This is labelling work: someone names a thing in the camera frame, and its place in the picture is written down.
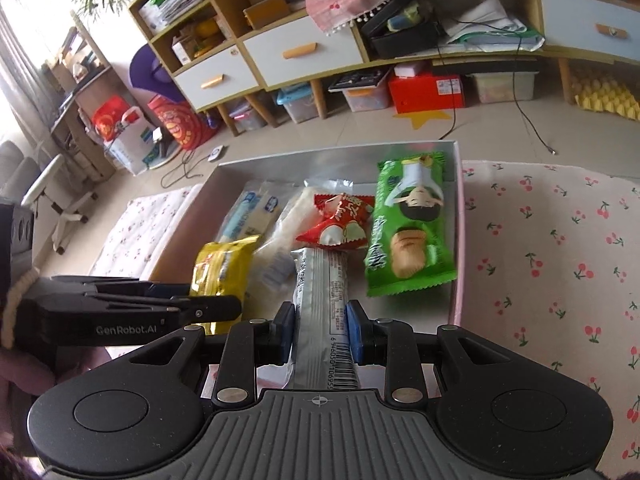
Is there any wooden tv cabinet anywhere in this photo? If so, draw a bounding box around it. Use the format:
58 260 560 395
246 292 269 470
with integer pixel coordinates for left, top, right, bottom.
129 0 639 112

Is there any small pink lid bin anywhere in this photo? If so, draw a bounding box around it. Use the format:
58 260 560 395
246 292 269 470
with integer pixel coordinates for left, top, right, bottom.
229 99 267 133

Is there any light blue drawer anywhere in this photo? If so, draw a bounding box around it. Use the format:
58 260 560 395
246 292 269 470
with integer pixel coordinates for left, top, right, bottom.
541 0 639 62

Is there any red round gift bag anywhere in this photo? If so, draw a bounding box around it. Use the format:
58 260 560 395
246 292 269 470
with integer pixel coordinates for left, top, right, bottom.
148 94 220 151

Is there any silver snack bar packet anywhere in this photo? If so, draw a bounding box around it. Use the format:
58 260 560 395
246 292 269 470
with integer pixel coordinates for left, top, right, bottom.
288 247 359 390

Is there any left white drawer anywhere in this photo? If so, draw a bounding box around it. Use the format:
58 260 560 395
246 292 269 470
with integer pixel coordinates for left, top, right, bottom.
174 47 258 110

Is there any red candy snack packet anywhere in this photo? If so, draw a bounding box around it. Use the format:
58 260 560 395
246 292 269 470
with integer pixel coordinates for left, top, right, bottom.
296 193 375 250

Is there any grey office chair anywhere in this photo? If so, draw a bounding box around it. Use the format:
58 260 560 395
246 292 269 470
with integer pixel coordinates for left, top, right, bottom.
1 141 99 255

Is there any green cartoon snack packet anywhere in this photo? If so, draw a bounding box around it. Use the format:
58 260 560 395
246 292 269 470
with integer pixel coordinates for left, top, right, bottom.
363 152 458 297

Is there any yellow egg tray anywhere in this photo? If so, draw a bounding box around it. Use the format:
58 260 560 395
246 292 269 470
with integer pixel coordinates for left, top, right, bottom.
570 76 640 122

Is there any blue white clear snack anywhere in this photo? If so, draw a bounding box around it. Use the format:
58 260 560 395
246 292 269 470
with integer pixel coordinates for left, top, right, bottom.
214 180 297 243

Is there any yellow star floor sticker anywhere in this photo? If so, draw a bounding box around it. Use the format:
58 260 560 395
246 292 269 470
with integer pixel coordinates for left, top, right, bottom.
394 110 451 130

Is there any yellow snack packet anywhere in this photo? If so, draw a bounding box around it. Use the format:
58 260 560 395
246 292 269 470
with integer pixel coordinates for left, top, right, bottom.
190 235 260 306

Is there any white remote on floor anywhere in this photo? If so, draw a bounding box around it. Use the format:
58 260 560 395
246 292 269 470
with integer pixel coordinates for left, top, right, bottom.
207 145 226 162

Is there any white red shopping bag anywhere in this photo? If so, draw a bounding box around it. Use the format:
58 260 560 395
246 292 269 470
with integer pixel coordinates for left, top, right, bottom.
92 96 167 176

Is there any wooden side shelf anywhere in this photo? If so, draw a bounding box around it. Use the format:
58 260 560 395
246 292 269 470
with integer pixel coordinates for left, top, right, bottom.
48 13 140 183

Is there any purple hat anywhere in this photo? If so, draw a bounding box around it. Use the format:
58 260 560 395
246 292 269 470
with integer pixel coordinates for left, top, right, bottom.
128 44 184 103

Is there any brown cardboard box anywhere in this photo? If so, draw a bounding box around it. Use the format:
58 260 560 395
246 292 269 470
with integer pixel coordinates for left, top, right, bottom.
243 0 292 30

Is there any red cardboard box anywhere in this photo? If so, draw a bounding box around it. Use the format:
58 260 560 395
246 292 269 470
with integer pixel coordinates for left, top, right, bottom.
388 72 466 114

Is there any black power cable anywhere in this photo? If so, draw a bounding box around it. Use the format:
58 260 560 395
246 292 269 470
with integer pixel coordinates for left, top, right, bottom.
394 0 559 156

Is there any black open case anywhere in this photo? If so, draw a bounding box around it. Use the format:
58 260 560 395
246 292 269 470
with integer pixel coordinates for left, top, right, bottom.
359 0 445 58

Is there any cherry print pink blanket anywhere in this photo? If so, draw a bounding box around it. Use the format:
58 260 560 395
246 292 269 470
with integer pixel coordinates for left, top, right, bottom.
89 159 640 478

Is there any white drawer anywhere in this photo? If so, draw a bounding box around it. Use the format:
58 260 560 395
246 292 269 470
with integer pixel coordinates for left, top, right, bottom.
174 47 258 110
243 18 363 87

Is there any left hand pink glove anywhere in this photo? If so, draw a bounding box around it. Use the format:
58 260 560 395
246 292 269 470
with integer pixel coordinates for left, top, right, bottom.
1 268 112 456

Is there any blue lid storage bin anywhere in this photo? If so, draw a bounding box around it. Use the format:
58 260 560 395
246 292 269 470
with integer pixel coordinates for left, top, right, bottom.
277 82 319 124

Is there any pink shallow cardboard box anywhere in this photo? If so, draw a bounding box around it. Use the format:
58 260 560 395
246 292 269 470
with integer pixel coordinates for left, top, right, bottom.
145 141 464 389

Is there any bin with black tray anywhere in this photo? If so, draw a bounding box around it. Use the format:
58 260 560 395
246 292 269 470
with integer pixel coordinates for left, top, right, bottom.
328 66 390 113

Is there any clear storage bin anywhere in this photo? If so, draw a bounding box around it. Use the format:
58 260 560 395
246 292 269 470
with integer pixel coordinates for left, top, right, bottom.
471 72 538 104

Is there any stack of papers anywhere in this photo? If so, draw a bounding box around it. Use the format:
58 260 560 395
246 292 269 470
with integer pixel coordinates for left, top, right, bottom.
440 0 546 53

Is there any middle white drawer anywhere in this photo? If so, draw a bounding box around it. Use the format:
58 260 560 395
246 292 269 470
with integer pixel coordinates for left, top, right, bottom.
243 18 363 87

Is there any white clear bread packet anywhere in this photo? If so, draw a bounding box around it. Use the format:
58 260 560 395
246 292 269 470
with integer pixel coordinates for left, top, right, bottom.
245 186 326 306

